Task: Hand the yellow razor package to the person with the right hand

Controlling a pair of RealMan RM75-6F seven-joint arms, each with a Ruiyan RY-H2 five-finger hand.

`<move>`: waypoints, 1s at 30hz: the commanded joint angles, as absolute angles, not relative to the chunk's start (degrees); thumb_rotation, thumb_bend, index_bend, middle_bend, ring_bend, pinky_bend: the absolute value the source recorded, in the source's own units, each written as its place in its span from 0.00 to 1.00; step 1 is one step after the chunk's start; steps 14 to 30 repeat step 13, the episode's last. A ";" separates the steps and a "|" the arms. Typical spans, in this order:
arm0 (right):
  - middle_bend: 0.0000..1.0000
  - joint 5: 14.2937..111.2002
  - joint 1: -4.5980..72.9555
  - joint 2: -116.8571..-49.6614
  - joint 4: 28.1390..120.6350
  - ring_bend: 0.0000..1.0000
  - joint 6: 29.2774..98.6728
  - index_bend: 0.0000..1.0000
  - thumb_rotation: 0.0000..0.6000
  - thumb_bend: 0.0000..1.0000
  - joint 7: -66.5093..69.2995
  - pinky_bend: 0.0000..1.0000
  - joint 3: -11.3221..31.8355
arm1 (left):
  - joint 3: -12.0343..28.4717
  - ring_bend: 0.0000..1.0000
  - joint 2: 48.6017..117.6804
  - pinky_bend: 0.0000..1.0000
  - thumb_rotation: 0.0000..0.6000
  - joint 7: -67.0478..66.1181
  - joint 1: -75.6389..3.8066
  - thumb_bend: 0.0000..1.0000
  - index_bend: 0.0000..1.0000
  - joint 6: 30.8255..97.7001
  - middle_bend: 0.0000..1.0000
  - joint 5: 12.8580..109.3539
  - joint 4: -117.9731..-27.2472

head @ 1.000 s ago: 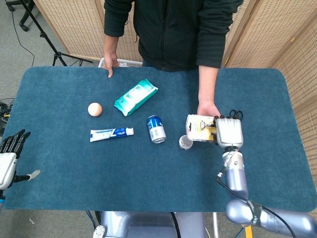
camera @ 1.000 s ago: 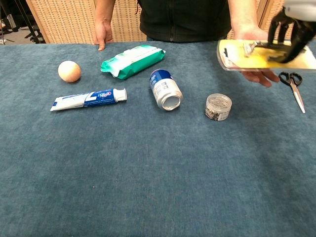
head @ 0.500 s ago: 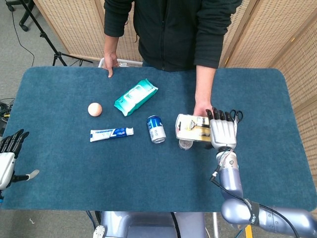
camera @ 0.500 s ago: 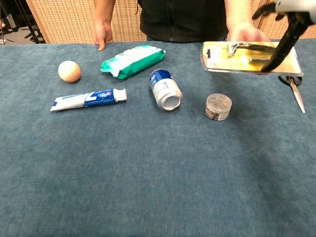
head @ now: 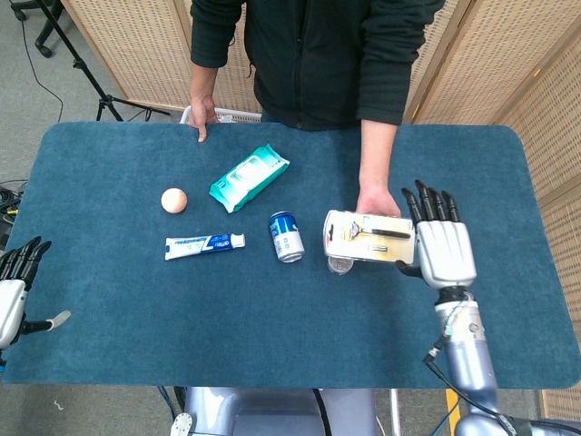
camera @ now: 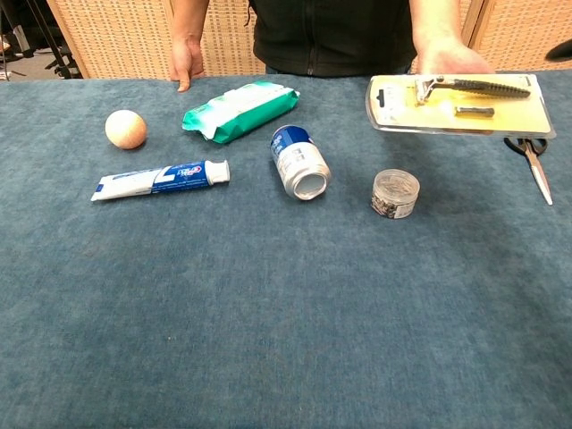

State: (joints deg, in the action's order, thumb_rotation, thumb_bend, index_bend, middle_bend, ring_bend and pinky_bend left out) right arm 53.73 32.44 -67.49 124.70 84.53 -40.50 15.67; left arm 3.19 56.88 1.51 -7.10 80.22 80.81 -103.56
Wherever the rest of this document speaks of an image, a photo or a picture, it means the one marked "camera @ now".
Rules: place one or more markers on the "blue table mat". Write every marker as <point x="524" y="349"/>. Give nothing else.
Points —
<point x="268" y="290"/>

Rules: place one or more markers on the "white blue toothpaste tube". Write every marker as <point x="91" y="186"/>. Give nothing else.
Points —
<point x="147" y="181"/>

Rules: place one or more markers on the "razor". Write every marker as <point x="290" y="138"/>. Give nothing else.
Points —
<point x="456" y="105"/>

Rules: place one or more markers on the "black fleece jacket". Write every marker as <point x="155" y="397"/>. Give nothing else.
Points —
<point x="335" y="31"/>

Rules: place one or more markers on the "wicker folding screen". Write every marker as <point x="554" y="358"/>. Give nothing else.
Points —
<point x="514" y="31"/>
<point x="125" y="40"/>

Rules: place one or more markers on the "green wet wipes pack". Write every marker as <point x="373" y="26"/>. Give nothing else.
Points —
<point x="241" y="111"/>

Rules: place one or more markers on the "pale orange ball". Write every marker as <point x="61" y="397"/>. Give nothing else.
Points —
<point x="126" y="129"/>

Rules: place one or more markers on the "blue silver drink can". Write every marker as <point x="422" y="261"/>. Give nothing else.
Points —
<point x="297" y="161"/>

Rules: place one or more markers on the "person's left forearm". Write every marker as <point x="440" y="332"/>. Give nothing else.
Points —
<point x="433" y="22"/>

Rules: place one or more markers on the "person's right forearm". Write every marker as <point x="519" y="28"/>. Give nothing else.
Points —
<point x="190" y="20"/>

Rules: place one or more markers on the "black tripod stand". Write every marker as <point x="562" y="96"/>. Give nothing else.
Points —
<point x="58" y="53"/>

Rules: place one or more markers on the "robot right five-finger hand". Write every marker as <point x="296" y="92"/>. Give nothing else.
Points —
<point x="561" y="51"/>

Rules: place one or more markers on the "person's right hand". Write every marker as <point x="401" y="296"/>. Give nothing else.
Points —
<point x="185" y="62"/>

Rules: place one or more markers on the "small clear round jar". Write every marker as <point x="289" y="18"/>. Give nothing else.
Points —
<point x="395" y="194"/>

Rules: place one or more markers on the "person's left hand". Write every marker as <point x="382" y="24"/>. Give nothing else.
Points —
<point x="451" y="60"/>

